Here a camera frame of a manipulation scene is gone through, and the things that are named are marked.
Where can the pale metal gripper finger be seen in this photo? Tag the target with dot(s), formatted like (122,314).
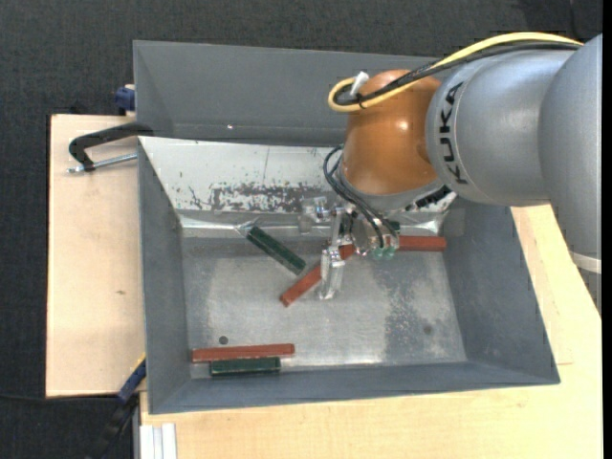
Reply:
(338,280)
(326,275)

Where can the red-brown flat block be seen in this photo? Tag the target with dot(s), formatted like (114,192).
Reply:
(423,243)
(301,290)
(244,352)

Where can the pale flat board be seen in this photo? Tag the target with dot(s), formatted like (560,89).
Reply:
(91,266)

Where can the dark green flat block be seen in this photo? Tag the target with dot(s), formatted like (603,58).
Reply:
(277,251)
(245,366)

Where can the grey metal bin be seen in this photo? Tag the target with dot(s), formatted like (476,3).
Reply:
(268,318)

